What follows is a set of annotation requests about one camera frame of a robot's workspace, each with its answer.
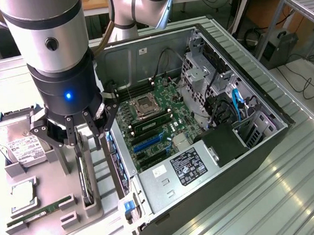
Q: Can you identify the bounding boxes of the black gripper body, blue light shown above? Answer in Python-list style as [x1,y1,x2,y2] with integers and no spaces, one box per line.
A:
[27,49,108,143]

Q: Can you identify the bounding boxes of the graphics card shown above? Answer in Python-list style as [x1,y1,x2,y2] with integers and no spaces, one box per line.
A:
[72,124,96,206]

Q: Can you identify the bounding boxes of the silver hard disk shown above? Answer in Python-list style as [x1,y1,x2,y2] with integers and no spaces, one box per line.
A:
[0,104,54,170]

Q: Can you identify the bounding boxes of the metal CPU socket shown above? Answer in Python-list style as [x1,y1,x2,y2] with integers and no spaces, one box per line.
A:
[129,94,158,120]

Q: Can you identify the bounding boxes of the blue expansion slot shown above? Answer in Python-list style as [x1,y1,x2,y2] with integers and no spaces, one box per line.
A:
[130,134,166,154]

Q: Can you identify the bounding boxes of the green RAM stick in slot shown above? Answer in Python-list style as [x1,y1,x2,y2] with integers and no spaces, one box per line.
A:
[131,113,172,133]

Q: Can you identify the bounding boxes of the silver CPU chip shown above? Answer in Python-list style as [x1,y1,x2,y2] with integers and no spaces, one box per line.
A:
[9,183,37,212]

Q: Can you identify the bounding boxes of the grey parts rack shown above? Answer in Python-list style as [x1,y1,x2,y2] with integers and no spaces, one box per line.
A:
[0,99,107,235]

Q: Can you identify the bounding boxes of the green motherboard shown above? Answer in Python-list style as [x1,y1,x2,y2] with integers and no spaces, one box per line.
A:
[113,72,215,176]

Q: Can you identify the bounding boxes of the green RAM stick, white label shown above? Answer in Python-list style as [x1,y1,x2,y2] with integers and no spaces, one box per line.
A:
[4,194,74,228]

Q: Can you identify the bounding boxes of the blue case latch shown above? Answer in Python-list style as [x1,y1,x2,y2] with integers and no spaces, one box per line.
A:
[122,200,136,220]

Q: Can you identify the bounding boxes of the silver chipset heatsink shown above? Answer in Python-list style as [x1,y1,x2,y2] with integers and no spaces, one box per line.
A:
[171,132,195,153]

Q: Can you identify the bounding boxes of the grey power supply unit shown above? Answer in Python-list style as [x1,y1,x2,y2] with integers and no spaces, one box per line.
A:
[135,138,226,217]

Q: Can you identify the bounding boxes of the metal disk bay cage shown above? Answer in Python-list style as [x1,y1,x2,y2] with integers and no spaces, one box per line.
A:
[178,49,229,115]

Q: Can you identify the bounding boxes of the black plastic cover box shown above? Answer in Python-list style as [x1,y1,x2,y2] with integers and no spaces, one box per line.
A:
[200,123,252,170]

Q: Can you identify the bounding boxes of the black open PC case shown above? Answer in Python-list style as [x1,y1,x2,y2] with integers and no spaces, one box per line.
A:
[92,16,305,235]

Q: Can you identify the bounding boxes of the beige robot hose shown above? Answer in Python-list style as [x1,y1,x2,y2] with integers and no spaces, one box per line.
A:
[94,16,117,52]

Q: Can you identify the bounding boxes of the black thin wire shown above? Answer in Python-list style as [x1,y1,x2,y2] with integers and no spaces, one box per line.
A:
[150,46,185,81]

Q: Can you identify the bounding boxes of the blue flat wire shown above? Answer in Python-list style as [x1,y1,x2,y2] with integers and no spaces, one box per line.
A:
[231,87,247,123]

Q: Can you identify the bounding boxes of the black device box with handle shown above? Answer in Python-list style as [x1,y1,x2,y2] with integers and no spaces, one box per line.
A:
[258,28,302,71]

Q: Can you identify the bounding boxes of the aluminium frame rack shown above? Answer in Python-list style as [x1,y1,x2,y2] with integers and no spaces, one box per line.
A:
[252,0,314,63]

